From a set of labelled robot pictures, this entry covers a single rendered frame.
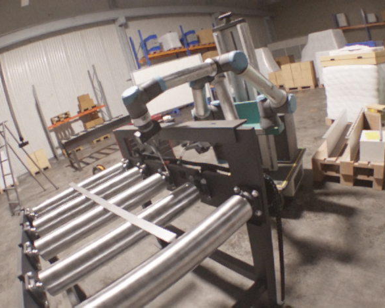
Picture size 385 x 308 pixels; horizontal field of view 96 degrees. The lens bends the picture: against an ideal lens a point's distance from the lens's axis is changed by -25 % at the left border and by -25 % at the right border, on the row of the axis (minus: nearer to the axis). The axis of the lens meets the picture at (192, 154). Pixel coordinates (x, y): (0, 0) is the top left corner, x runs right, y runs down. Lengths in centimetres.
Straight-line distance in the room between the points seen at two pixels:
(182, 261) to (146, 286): 13
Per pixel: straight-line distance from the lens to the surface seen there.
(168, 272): 70
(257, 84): 154
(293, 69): 923
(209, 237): 75
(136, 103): 101
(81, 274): 93
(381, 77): 386
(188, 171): 117
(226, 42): 222
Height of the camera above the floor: 137
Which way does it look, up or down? 18 degrees down
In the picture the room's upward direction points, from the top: 17 degrees counter-clockwise
